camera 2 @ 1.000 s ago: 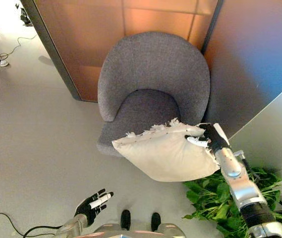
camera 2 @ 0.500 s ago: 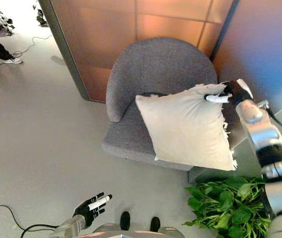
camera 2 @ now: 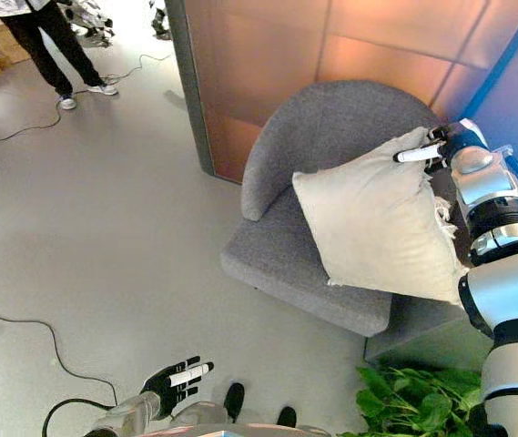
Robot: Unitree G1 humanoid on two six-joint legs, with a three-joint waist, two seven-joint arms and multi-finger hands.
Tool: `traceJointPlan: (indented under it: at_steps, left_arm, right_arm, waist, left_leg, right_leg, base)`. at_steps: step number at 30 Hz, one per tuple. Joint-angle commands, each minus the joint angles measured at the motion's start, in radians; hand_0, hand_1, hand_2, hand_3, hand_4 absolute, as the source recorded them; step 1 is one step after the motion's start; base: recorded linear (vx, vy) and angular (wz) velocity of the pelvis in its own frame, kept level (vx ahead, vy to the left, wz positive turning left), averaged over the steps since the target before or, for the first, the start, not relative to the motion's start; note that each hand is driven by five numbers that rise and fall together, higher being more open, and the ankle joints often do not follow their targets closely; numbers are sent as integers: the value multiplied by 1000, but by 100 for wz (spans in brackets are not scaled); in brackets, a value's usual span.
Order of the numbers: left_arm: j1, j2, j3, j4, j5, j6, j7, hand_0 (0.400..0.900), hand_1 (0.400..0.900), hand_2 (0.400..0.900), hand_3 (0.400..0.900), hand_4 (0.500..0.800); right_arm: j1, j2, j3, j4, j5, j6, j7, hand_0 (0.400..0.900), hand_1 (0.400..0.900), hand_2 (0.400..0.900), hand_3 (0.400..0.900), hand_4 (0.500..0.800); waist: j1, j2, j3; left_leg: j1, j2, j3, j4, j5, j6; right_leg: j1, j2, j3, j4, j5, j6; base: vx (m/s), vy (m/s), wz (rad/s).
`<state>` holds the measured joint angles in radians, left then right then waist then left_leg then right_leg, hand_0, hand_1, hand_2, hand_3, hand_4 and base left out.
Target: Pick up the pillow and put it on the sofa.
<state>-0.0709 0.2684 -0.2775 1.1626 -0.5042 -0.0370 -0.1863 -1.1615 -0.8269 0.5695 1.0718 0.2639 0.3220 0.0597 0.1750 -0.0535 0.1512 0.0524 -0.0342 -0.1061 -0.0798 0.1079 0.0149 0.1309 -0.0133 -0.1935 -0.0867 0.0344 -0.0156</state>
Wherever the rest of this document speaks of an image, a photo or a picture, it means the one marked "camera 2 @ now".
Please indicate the black right robot foot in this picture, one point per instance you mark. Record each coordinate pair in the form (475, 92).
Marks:
(287, 416)

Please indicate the green leafy houseplant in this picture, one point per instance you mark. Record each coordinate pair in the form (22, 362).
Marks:
(413, 403)

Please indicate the grey fabric armchair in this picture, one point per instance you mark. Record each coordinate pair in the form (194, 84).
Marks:
(313, 218)

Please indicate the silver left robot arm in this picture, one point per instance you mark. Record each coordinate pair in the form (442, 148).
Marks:
(126, 412)

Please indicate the person in black trousers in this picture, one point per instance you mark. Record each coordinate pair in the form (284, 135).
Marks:
(49, 50)

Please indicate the black robot foot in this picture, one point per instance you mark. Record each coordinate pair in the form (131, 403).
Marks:
(287, 416)
(234, 399)

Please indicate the black left robot foot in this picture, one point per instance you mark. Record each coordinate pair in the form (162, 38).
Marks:
(234, 399)

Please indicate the dark equipment on floor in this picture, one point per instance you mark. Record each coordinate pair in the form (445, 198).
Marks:
(160, 20)

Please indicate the beige fringed pillow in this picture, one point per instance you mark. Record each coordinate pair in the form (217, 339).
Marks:
(377, 223)

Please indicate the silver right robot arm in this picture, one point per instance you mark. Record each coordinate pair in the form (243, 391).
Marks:
(504, 273)

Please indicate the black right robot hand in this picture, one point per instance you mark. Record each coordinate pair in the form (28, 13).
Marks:
(445, 145)

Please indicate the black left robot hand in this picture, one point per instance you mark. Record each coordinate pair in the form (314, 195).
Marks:
(172, 384)

